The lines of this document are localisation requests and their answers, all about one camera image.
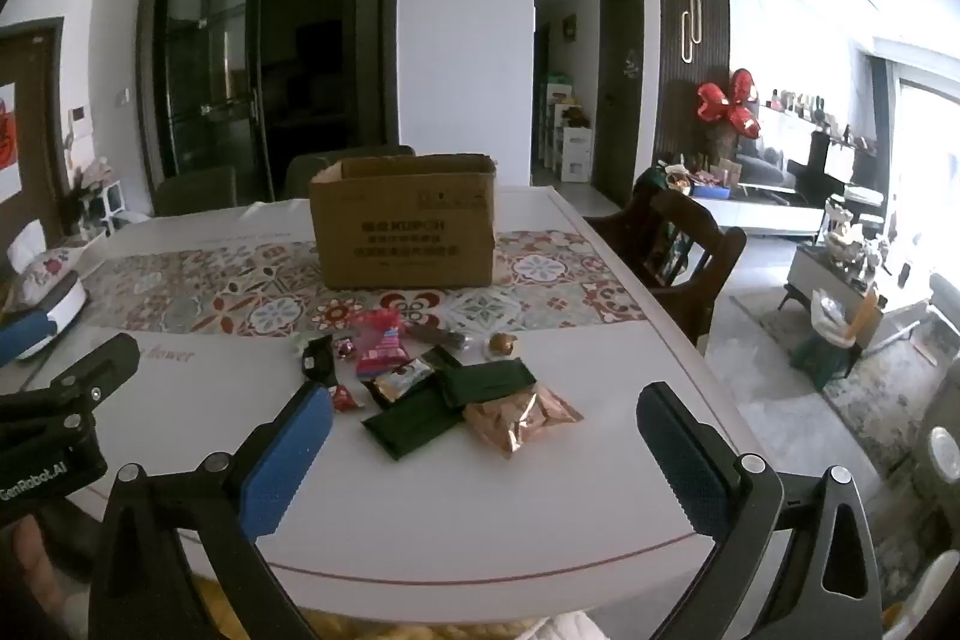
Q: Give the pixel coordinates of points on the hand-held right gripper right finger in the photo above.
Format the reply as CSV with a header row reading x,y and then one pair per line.
x,y
682,460

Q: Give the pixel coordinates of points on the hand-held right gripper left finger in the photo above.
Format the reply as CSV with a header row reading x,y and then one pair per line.
x,y
289,460

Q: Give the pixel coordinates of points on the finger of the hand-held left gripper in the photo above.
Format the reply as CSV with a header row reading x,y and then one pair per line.
x,y
26,332
101,366

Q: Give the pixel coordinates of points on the small black snack packet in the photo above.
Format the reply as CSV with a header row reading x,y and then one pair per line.
x,y
319,361

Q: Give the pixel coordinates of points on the dark long snack packet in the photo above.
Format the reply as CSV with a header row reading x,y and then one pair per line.
x,y
487,383
409,426

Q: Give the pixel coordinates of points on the small foil snack packet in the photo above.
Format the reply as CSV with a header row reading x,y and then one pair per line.
x,y
401,379

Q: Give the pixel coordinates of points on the red and white snack packet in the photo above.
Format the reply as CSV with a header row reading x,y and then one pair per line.
x,y
379,347

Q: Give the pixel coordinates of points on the copper foil snack bag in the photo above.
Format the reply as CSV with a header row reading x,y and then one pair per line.
x,y
517,421

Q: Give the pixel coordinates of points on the gold chocolate ball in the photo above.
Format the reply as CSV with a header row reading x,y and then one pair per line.
x,y
501,346

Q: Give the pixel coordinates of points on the brown cardboard box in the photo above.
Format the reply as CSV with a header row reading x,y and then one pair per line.
x,y
405,235

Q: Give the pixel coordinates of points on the person's left hand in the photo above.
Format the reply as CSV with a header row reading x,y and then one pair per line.
x,y
19,557

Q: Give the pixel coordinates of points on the white box with floral cloth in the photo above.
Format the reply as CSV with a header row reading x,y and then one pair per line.
x,y
56,302

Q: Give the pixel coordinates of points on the patterned table runner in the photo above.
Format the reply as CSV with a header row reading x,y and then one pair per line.
x,y
187,295

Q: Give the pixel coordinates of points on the small white shelf unit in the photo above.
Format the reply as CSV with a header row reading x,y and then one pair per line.
x,y
105,205

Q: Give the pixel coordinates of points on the pale flower bouquet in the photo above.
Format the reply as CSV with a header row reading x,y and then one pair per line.
x,y
94,175

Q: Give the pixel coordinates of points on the green stool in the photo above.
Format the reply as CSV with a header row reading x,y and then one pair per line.
x,y
821,359

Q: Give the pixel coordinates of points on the brown wooden door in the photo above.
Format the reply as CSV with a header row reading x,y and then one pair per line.
x,y
41,145

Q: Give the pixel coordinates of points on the white and red door poster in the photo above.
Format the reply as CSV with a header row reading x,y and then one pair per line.
x,y
6,138

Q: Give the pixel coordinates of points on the patterned floor rug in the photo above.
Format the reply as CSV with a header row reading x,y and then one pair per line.
x,y
870,392

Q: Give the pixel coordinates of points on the dark wooden chair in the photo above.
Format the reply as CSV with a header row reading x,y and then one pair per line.
x,y
690,250

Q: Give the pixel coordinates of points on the grey low cabinet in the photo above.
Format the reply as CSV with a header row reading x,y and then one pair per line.
x,y
825,272

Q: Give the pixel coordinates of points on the black piano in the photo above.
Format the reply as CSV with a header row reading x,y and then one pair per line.
x,y
832,164

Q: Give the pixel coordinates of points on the hallway shelf with boxes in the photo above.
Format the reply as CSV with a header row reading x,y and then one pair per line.
x,y
570,145

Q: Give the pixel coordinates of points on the dark glass sliding door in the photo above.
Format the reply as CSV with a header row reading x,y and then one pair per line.
x,y
225,48

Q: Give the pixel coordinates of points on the red flower decoration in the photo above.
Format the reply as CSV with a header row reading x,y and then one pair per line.
x,y
727,104

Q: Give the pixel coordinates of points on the dark hallway door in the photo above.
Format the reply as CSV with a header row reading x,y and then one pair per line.
x,y
621,85

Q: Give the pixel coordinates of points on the wall shelf with ornaments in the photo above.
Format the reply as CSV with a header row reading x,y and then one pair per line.
x,y
810,111

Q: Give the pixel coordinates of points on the looped wall lamp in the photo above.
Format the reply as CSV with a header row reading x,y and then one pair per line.
x,y
694,29

